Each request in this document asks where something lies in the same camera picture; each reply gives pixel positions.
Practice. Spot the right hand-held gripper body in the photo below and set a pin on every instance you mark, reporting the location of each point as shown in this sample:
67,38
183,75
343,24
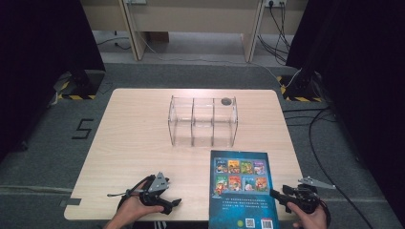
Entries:
307,195

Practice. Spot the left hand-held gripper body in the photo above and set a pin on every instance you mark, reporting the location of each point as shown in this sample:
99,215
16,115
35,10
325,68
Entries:
155,189

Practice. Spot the blue picture book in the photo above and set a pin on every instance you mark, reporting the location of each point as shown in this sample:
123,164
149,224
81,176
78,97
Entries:
242,197

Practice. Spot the clear acrylic divided organizer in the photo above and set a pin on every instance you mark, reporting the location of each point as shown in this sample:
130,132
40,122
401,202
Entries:
202,122

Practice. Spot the person's right hand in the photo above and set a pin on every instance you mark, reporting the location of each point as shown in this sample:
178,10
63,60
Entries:
310,219

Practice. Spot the person's left hand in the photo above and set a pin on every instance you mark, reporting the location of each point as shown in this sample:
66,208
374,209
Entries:
140,208

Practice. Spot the grey tape strip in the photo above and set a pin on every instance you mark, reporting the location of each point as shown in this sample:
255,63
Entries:
70,202

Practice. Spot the stand base with hazard tape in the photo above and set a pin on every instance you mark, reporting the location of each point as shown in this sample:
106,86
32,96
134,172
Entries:
302,90
79,86

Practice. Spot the dark round table grommet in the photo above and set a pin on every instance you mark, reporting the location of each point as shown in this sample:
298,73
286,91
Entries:
226,101

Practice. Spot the black curtain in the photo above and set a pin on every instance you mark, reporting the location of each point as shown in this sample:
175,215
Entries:
359,79
41,63

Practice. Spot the white wall power outlet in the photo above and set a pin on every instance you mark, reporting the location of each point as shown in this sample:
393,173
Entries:
275,3

